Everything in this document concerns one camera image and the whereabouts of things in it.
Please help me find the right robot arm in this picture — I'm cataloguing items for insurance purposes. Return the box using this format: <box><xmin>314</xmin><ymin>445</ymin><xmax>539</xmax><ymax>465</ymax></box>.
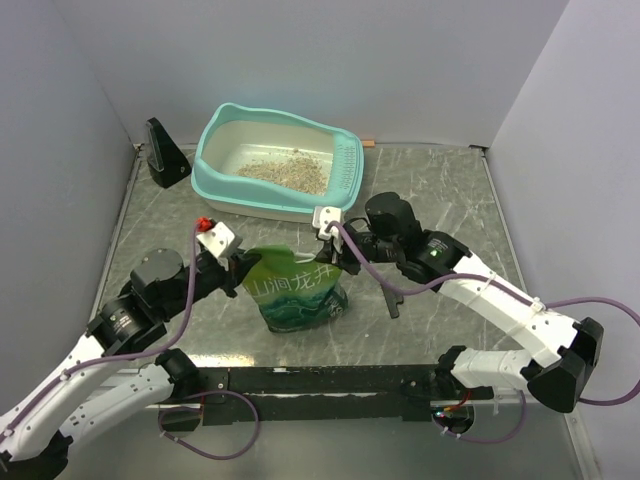
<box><xmin>312</xmin><ymin>192</ymin><xmax>604</xmax><ymax>413</ymax></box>

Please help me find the teal and white litter box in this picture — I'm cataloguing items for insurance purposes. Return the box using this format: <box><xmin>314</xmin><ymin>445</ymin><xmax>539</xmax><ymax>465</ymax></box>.
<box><xmin>191</xmin><ymin>103</ymin><xmax>364</xmax><ymax>222</ymax></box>

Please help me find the black triangular stand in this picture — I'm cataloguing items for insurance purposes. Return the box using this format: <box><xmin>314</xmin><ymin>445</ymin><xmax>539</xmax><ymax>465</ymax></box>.
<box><xmin>145</xmin><ymin>117</ymin><xmax>191</xmax><ymax>189</ymax></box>

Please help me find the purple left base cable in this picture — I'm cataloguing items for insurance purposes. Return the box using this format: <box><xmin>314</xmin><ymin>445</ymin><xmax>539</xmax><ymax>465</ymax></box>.
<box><xmin>157</xmin><ymin>389</ymin><xmax>260</xmax><ymax>457</ymax></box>

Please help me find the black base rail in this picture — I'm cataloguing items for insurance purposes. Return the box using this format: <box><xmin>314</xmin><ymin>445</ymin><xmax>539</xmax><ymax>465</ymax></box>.
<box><xmin>144</xmin><ymin>363</ymin><xmax>496</xmax><ymax>426</ymax></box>

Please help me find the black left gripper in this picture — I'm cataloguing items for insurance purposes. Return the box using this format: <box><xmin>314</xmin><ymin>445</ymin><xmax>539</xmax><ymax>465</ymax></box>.
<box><xmin>159</xmin><ymin>246</ymin><xmax>261</xmax><ymax>319</ymax></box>

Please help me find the clear plastic scoop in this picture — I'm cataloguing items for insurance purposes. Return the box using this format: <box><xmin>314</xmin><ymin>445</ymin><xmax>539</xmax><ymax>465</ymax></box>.
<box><xmin>435</xmin><ymin>204</ymin><xmax>457</xmax><ymax>233</ymax></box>

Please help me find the pile of beige litter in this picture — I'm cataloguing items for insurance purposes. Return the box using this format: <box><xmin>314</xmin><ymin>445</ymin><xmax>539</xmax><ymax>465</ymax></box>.
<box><xmin>235</xmin><ymin>149</ymin><xmax>329</xmax><ymax>195</ymax></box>

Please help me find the green litter bag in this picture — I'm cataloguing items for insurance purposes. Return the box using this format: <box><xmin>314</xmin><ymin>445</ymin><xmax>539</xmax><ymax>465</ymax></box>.
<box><xmin>242</xmin><ymin>245</ymin><xmax>349</xmax><ymax>333</ymax></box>

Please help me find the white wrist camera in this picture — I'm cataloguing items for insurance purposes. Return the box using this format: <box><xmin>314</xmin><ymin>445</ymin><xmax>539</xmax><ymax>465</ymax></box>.
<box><xmin>196</xmin><ymin>217</ymin><xmax>243</xmax><ymax>267</ymax></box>
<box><xmin>311</xmin><ymin>206</ymin><xmax>344</xmax><ymax>254</ymax></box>

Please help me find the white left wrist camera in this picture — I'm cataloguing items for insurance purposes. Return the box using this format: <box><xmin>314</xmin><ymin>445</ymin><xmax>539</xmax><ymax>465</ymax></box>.
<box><xmin>196</xmin><ymin>217</ymin><xmax>243</xmax><ymax>267</ymax></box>

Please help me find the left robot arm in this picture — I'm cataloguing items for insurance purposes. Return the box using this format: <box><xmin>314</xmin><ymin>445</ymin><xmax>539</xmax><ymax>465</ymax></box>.
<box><xmin>1</xmin><ymin>248</ymin><xmax>261</xmax><ymax>479</ymax></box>

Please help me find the black bag clip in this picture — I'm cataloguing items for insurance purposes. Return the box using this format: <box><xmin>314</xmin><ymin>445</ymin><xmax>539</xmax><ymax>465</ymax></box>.
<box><xmin>380</xmin><ymin>285</ymin><xmax>404</xmax><ymax>319</ymax></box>

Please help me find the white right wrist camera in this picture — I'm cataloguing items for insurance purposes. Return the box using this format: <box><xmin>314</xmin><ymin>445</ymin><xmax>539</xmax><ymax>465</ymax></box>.
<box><xmin>311</xmin><ymin>206</ymin><xmax>344</xmax><ymax>254</ymax></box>

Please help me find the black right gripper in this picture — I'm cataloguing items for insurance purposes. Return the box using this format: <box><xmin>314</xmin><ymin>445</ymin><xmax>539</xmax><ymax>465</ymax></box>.
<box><xmin>315</xmin><ymin>225</ymin><xmax>401</xmax><ymax>275</ymax></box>

